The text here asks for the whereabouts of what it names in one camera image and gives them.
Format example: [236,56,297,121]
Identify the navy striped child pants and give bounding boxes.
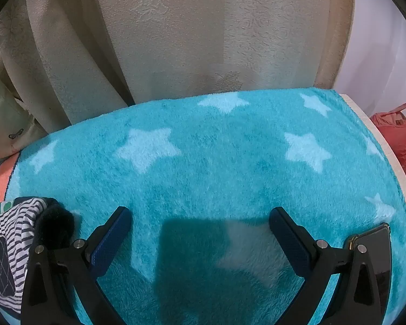
[0,197,75,319]

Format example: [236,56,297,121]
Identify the black smartphone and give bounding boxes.
[345,222,392,318]

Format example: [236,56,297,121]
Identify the red plastic bag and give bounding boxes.
[370,103,406,174]

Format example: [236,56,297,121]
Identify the turquoise star cartoon blanket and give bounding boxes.
[0,88,406,324]

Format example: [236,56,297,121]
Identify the white sheer curtain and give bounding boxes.
[334,0,406,116]

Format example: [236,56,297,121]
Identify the beige patterned curtain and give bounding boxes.
[0,0,354,159]

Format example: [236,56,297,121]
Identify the white bed frame edge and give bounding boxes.
[340,94,406,200]

